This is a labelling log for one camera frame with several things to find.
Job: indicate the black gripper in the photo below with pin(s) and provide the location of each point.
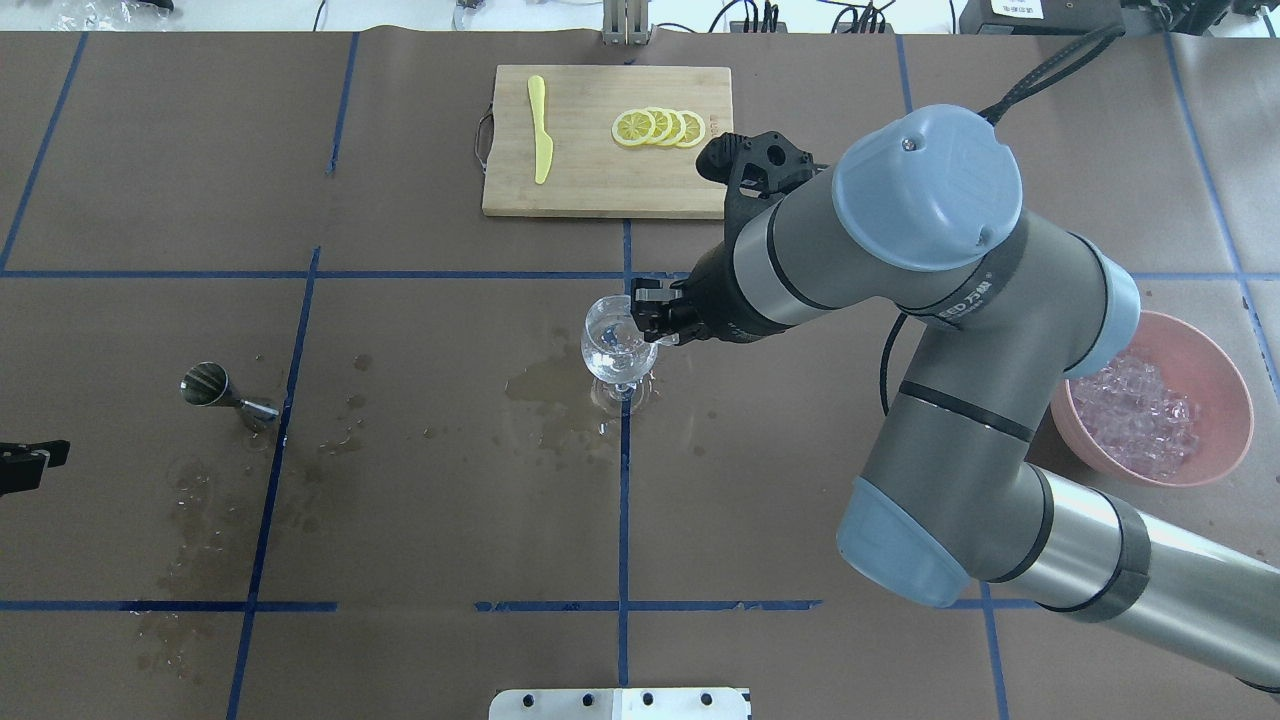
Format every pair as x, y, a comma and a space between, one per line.
714, 292

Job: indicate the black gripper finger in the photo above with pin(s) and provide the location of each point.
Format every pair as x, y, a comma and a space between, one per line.
22, 466

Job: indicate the clear wine glass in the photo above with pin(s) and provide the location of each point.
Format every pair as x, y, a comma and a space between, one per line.
617, 356

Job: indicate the steel double jigger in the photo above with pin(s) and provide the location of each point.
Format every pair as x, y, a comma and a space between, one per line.
208, 385

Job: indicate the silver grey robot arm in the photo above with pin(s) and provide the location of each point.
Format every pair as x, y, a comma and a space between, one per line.
928, 213

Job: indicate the pile of clear ice cubes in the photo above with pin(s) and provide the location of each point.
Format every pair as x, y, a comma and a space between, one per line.
1131, 412

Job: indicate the bamboo cutting board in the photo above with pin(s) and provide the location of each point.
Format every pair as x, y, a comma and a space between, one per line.
592, 176

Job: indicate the back lemon slice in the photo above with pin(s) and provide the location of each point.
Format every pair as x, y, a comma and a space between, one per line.
695, 129

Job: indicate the lemon slice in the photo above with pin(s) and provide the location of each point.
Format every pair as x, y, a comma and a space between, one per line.
634, 128
676, 128
659, 125
695, 129

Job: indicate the front lemon slice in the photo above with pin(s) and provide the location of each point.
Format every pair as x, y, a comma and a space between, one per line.
634, 128

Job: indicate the yellow plastic knife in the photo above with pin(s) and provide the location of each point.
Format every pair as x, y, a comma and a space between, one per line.
543, 142

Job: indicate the black box with label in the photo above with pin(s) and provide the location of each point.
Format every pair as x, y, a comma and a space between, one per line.
1067, 18

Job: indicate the pink plastic bowl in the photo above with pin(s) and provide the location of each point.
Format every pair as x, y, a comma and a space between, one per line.
1197, 366

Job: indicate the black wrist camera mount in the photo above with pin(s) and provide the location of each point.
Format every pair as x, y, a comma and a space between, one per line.
757, 172

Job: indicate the aluminium frame post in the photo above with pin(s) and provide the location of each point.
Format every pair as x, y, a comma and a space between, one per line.
626, 23

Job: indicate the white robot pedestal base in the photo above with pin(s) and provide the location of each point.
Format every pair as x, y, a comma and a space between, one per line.
623, 703

